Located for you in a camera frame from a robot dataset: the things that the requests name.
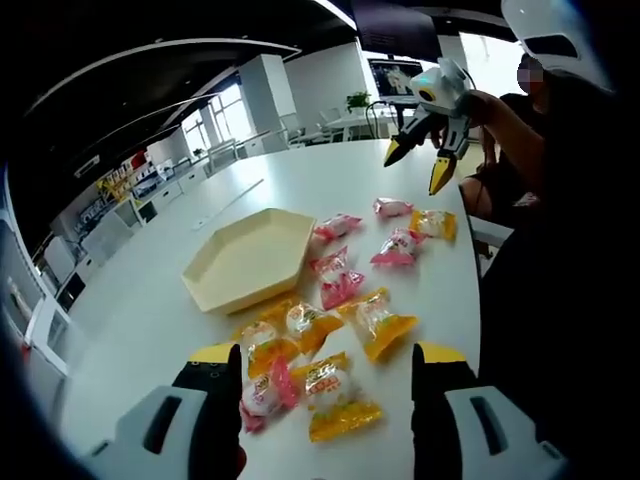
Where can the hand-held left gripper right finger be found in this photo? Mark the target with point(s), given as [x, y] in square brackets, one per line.
[450, 420]

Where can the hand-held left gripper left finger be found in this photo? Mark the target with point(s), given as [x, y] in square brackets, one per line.
[200, 415]

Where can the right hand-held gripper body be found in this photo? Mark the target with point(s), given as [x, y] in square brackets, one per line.
[442, 90]

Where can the marshmallows group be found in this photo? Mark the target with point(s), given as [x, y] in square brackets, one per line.
[327, 385]

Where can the cream hexagonal bowl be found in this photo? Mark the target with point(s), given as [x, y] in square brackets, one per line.
[250, 265]

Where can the person's right hand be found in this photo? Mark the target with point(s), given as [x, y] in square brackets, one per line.
[482, 110]

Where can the person's bare leg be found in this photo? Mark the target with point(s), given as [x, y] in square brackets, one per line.
[475, 192]

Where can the computer monitor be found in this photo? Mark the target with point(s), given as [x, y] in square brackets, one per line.
[392, 80]

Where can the green potted plant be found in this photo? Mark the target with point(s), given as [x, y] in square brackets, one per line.
[358, 101]

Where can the large dark hanging screen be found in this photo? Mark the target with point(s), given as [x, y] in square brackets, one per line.
[395, 25]

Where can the white chair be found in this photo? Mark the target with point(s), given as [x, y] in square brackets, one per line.
[487, 235]

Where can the white table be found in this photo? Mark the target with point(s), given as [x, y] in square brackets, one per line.
[150, 310]

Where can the white worn head device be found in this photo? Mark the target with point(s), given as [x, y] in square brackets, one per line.
[550, 25]

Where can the white square pillar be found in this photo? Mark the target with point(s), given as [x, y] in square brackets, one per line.
[265, 100]

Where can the person in dark clothes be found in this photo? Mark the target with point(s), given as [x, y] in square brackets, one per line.
[575, 275]

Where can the low white cabinet row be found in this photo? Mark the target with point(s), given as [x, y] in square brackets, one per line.
[172, 185]

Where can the ceiling air vent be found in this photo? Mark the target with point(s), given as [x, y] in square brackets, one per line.
[86, 168]

